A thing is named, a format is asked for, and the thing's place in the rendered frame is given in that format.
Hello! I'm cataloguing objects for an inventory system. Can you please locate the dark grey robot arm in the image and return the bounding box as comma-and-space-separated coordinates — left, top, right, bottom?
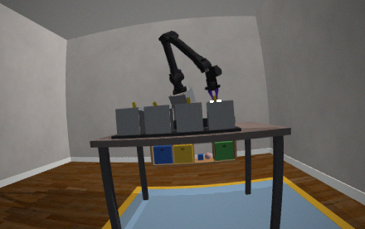
159, 31, 222, 95

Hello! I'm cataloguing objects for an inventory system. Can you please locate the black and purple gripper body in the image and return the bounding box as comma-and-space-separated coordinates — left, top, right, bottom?
205, 85, 221, 91

